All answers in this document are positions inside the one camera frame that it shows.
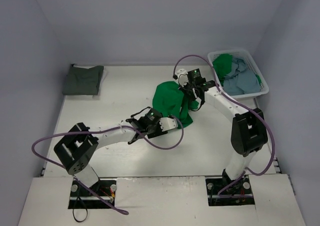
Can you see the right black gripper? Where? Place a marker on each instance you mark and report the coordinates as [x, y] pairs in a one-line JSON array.
[[188, 88]]

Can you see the green t shirt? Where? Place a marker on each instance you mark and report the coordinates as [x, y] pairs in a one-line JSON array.
[[169, 100], [222, 66]]

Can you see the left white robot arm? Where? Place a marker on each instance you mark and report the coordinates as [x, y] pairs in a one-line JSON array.
[[76, 151]]

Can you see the white laundry basket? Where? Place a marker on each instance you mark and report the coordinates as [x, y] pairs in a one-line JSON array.
[[246, 56]]

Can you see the grey t shirt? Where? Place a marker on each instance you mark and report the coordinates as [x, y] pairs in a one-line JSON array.
[[83, 81]]

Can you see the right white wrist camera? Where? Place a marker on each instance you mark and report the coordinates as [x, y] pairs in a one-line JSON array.
[[181, 77]]

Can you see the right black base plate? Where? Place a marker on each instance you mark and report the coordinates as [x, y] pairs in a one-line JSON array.
[[237, 195]]

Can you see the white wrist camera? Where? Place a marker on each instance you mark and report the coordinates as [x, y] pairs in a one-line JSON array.
[[167, 124], [181, 77]]

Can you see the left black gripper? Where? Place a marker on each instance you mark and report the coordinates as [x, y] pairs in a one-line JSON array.
[[155, 130]]

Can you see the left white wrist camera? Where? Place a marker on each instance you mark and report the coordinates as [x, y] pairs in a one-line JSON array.
[[167, 124]]

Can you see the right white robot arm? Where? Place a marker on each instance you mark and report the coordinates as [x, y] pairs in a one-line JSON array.
[[248, 133]]

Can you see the light blue t shirt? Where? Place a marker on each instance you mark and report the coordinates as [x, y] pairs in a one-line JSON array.
[[240, 80]]

